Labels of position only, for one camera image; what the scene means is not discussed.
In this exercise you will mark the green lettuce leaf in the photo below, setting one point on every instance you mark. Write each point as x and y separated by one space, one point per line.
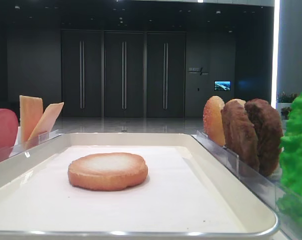
291 163

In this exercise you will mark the round bottom bread slice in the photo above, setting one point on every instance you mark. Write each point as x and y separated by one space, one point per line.
108 171

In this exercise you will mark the left brown meat patty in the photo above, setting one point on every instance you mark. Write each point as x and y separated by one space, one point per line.
239 132

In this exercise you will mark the brown meat patty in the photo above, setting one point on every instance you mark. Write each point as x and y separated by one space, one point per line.
268 127
239 132

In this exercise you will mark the leaning orange cheese slice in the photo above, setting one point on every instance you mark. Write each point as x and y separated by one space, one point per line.
45 123

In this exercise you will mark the right brown meat patty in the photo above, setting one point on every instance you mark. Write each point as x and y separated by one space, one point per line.
268 127

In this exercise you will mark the upright orange cheese slice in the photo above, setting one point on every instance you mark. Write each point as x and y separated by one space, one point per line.
31 110

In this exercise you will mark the red tomato slice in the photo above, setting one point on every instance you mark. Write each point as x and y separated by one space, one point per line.
8 128

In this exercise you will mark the sesame top bun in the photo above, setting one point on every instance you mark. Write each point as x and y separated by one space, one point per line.
212 120

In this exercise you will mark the right dark double door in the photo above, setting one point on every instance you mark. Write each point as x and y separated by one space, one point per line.
165 75

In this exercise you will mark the dark double door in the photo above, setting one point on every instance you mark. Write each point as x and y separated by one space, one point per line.
123 74
81 73
165 75

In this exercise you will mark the middle dark double door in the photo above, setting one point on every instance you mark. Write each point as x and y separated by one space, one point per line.
123 74

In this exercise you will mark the left dark double door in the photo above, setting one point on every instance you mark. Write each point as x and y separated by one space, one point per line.
81 73

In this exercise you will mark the white rectangular tray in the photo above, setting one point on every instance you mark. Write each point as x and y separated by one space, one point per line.
188 194

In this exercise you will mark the potted plant with flowers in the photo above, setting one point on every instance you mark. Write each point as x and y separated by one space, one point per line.
284 102

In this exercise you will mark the left clear acrylic rack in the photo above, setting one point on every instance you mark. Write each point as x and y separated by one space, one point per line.
8 152

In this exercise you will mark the clear acrylic rack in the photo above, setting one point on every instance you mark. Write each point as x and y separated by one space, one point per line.
8 152
267 189

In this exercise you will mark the right clear acrylic rack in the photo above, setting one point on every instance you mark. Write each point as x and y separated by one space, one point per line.
267 189

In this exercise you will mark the small wall screen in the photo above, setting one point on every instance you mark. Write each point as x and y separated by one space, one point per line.
222 85

